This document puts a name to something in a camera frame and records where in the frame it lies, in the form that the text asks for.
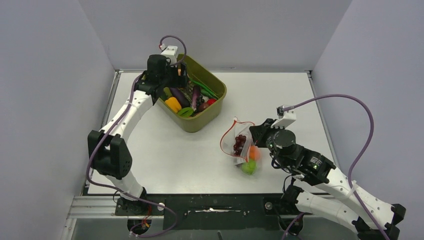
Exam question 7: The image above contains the yellow toy pepper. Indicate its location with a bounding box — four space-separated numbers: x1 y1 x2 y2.
164 97 182 113

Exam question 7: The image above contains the purple toy eggplant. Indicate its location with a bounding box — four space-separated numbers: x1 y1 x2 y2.
169 87 191 108

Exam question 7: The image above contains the red toy tomato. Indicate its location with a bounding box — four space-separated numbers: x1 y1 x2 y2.
206 98 217 105

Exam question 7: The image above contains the olive green plastic bin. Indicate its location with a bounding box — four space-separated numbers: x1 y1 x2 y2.
136 54 227 133

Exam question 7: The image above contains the green toy pepper slice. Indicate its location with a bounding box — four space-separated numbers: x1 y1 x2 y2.
177 107 195 118

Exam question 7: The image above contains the purple cable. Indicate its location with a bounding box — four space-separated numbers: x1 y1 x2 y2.
276 94 392 240
85 35 188 239

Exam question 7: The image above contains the small purple eggplant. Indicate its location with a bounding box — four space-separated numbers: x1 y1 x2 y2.
191 85 202 111

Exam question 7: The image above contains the brown red toy fruit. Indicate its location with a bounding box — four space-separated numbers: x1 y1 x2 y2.
197 102 210 113

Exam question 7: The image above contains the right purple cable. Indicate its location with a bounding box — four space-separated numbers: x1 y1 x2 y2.
276 94 392 240

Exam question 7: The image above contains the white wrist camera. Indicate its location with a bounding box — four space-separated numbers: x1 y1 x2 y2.
271 105 297 129
159 44 178 66

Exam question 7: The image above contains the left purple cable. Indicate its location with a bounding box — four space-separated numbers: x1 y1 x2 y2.
85 35 188 239

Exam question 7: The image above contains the orange toy fruit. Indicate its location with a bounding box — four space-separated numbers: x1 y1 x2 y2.
249 145 261 161

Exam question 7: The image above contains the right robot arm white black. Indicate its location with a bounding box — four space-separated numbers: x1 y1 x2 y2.
249 118 406 240

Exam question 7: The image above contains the long green bean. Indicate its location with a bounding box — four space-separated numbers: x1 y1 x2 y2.
190 78 219 99

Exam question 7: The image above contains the small green cucumber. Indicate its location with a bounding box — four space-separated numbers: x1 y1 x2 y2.
200 88 216 99

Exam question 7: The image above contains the light green toy cabbage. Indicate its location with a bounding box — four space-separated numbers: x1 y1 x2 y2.
240 160 257 175

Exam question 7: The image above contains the dark red grape bunch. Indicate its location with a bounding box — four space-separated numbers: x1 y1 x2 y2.
233 134 247 156

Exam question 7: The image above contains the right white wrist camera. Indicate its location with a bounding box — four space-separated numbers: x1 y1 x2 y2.
271 105 297 129

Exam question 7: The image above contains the clear zip bag orange zipper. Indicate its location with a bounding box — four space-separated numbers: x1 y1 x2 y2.
219 117 262 176

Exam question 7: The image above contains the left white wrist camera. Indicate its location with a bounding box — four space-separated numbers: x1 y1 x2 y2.
159 44 178 66

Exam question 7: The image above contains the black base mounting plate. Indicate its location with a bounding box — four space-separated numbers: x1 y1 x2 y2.
114 193 299 231

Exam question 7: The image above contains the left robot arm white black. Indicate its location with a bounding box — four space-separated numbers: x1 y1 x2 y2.
87 54 189 201

